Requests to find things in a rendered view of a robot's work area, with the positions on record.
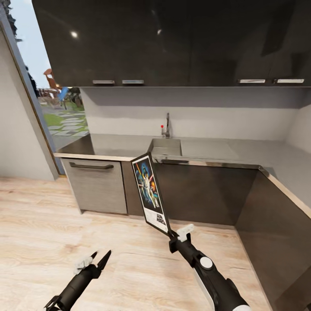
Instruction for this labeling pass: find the poster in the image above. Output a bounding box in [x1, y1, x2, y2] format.
[130, 152, 172, 236]

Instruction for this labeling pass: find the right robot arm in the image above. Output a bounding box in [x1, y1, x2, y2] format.
[168, 224, 253, 311]

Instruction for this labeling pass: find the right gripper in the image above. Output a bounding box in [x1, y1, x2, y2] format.
[168, 230, 194, 258]

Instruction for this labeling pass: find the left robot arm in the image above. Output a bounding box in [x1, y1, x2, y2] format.
[42, 250, 112, 311]

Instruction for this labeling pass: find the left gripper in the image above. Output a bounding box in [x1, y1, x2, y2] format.
[67, 250, 112, 297]

